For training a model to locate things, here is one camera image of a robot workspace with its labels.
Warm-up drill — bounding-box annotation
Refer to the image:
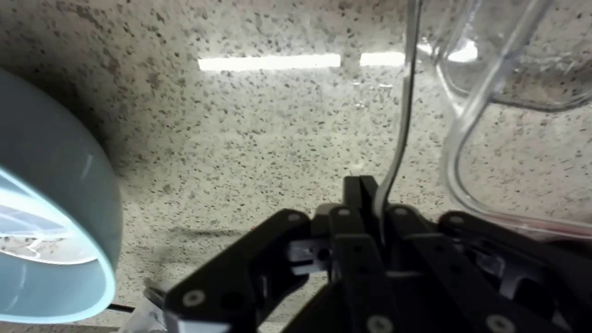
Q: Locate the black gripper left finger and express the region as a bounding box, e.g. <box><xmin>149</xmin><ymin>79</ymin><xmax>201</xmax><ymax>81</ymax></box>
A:
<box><xmin>143</xmin><ymin>175</ymin><xmax>395</xmax><ymax>333</ymax></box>

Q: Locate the light blue bowl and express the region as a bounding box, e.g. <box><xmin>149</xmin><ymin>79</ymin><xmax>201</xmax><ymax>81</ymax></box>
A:
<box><xmin>0</xmin><ymin>66</ymin><xmax>123</xmax><ymax>325</ymax></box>

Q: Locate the clear glass cup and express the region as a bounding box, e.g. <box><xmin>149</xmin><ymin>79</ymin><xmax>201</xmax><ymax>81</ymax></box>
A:
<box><xmin>402</xmin><ymin>0</ymin><xmax>592</xmax><ymax>240</ymax></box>

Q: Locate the metal spoon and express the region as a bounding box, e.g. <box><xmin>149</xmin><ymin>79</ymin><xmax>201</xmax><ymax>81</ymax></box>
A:
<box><xmin>371</xmin><ymin>0</ymin><xmax>426</xmax><ymax>214</ymax></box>

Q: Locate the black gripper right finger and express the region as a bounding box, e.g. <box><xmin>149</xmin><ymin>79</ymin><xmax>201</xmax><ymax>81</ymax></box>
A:
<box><xmin>375</xmin><ymin>205</ymin><xmax>592</xmax><ymax>333</ymax></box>

